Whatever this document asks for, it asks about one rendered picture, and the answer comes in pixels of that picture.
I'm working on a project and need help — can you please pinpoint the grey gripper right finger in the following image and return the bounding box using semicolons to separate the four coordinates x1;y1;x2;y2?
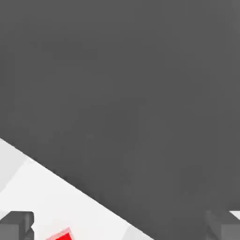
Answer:
205;210;240;240

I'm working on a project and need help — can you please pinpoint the small red cube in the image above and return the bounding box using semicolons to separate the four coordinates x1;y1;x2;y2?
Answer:
45;227;74;240

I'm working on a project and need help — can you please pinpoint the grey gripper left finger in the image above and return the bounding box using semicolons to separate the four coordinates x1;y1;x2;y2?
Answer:
0;210;35;240

